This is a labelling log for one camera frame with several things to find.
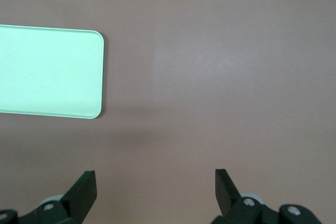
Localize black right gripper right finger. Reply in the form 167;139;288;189
212;168;322;224

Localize light green rectangular tray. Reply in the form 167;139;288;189
0;24;105;120

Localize brown table mat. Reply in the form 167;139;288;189
0;0;336;224

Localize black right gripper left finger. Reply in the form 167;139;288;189
0;170;98;224

